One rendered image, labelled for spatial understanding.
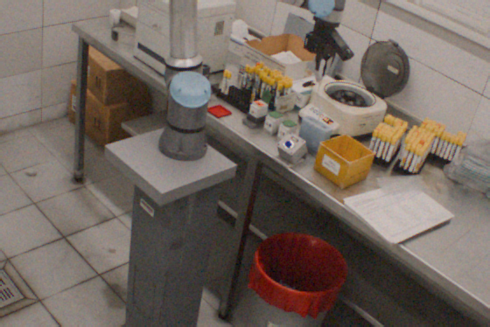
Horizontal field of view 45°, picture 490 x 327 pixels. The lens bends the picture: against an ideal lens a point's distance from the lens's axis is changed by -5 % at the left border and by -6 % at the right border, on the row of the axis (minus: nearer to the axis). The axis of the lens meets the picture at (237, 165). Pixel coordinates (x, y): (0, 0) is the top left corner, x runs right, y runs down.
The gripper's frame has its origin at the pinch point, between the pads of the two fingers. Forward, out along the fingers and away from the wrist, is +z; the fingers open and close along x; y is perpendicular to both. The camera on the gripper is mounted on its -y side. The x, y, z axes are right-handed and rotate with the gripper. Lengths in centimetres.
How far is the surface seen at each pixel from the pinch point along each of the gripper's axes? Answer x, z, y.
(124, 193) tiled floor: -6, 113, 102
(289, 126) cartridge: 5.3, 18.6, 4.3
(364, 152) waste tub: -2.3, 17.1, -21.7
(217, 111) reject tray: 11.2, 25.0, 32.0
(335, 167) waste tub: 10.3, 19.6, -19.9
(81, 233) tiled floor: 30, 113, 88
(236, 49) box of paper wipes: -33, 23, 67
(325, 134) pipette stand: 1.7, 16.3, -7.9
